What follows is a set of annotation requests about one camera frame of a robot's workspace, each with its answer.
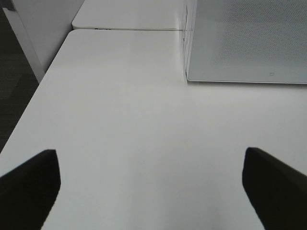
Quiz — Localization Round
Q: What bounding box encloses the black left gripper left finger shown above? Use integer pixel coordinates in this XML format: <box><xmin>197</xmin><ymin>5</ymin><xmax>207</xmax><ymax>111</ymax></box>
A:
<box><xmin>0</xmin><ymin>149</ymin><xmax>61</xmax><ymax>230</ymax></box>

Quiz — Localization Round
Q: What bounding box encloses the white microwave oven body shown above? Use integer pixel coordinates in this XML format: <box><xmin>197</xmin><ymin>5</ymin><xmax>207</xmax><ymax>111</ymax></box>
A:
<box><xmin>181</xmin><ymin>0</ymin><xmax>198</xmax><ymax>79</ymax></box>

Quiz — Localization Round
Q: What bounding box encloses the white cabinet beside table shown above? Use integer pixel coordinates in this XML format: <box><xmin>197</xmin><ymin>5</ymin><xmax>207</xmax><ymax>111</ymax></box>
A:
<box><xmin>0</xmin><ymin>0</ymin><xmax>83</xmax><ymax>82</ymax></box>

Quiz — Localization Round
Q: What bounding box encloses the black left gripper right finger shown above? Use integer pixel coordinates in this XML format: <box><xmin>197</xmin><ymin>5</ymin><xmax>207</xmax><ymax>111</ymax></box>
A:
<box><xmin>242</xmin><ymin>147</ymin><xmax>307</xmax><ymax>230</ymax></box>

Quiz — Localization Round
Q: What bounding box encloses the white microwave door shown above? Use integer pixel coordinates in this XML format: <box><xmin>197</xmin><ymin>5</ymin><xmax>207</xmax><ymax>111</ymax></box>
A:
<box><xmin>187</xmin><ymin>0</ymin><xmax>307</xmax><ymax>84</ymax></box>

